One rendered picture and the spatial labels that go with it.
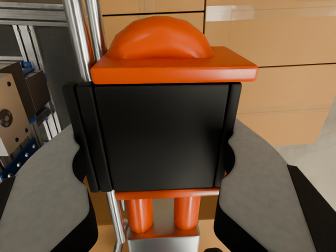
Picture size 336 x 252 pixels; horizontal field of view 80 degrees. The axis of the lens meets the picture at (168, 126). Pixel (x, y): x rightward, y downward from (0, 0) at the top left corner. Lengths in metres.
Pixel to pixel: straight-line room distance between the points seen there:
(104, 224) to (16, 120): 0.27
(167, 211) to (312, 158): 2.10
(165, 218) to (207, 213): 0.26
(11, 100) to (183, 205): 0.41
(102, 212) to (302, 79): 0.88
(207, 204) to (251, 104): 0.59
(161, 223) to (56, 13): 1.08
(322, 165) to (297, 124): 1.29
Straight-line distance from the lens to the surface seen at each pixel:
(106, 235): 0.47
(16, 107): 0.51
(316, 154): 2.24
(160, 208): 0.21
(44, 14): 1.19
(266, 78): 0.93
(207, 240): 0.50
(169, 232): 0.19
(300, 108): 1.08
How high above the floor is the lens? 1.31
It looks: 59 degrees down
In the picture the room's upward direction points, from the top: 172 degrees clockwise
